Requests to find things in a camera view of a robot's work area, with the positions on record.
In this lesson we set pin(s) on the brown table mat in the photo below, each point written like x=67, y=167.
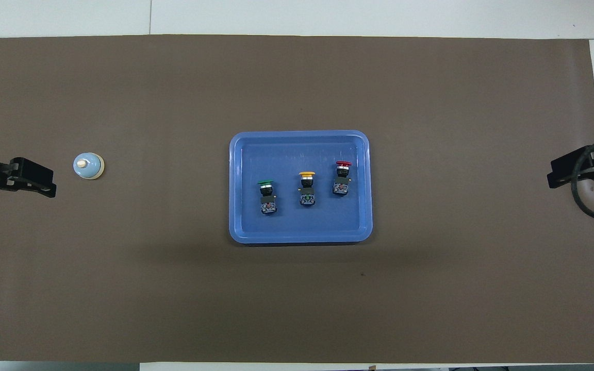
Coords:
x=173, y=283

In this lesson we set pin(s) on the yellow push button switch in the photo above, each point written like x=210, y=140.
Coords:
x=307, y=198

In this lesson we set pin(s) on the red push button switch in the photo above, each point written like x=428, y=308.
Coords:
x=342, y=185

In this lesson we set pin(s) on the light blue call bell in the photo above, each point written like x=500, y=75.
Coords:
x=86, y=167

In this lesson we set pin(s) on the blue plastic tray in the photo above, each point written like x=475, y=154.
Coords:
x=276, y=154

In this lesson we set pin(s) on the green push button switch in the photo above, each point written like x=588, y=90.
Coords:
x=267, y=206

